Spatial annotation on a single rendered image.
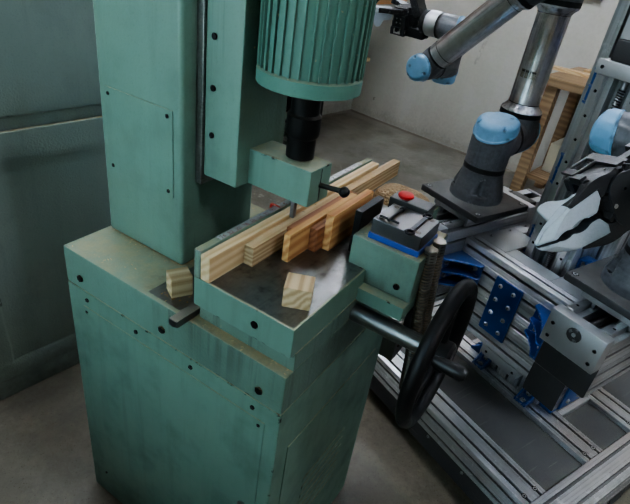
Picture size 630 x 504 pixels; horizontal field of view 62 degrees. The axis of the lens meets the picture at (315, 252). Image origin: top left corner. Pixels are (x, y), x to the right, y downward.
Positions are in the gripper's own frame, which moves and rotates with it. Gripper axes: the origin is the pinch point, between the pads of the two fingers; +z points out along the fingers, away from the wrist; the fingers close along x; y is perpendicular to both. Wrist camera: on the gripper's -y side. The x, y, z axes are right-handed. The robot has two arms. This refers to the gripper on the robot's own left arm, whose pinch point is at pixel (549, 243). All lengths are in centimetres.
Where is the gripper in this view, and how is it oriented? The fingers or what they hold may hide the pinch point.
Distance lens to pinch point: 70.0
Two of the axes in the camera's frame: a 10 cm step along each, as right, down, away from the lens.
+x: -4.7, -8.0, -3.8
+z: -8.5, 5.2, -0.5
